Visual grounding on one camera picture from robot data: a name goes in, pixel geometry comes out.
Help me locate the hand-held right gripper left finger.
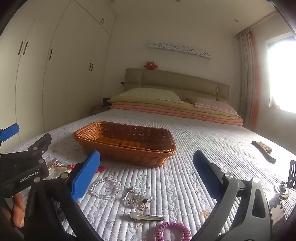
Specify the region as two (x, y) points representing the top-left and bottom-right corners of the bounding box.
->
(24, 150), (101, 241)

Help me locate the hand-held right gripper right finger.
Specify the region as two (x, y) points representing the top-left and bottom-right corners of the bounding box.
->
(192, 150), (274, 241)

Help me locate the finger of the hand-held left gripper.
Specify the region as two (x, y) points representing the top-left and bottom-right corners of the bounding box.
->
(0, 123), (20, 160)
(0, 133), (53, 163)

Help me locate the beige nightstand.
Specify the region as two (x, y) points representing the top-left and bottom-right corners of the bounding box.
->
(92, 105), (112, 115)

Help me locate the yellow floral pillow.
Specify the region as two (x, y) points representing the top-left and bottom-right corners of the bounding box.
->
(118, 88), (184, 104)

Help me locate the person's left hand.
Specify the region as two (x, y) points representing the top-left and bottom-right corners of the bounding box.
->
(5, 192), (27, 229)

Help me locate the white wardrobe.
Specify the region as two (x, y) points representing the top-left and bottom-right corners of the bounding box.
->
(0, 0), (116, 140)

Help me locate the gold jewelry piece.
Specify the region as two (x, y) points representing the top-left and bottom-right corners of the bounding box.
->
(47, 159), (73, 180)

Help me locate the silver hair clip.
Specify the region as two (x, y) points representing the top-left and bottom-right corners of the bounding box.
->
(129, 211), (165, 223)

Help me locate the beige padded headboard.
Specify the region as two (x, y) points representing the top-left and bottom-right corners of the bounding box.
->
(125, 68), (230, 102)

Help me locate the window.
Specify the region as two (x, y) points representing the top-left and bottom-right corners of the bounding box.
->
(265, 32), (296, 114)

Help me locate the pink patterned pillow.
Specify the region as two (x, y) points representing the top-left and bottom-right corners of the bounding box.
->
(186, 97), (239, 117)

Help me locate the folded yellow blanket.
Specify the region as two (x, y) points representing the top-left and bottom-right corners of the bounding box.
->
(108, 95), (243, 121)

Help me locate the brown wicker basket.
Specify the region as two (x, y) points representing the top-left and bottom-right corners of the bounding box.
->
(73, 121), (177, 168)

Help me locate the purple spiral hair tie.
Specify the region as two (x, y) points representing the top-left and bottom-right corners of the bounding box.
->
(154, 221), (192, 241)

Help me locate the beige and orange curtain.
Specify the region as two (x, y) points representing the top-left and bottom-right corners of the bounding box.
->
(237, 28), (261, 134)

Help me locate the folded salmon blanket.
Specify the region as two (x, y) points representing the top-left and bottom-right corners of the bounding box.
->
(110, 104), (244, 127)

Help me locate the white carved wall decoration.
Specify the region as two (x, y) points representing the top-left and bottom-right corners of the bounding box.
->
(149, 42), (211, 60)

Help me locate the clear crystal bead bracelet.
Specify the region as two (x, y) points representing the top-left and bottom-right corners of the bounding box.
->
(90, 177), (122, 200)

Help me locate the red cord bracelet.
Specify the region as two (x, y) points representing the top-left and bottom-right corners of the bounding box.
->
(54, 162), (106, 174)

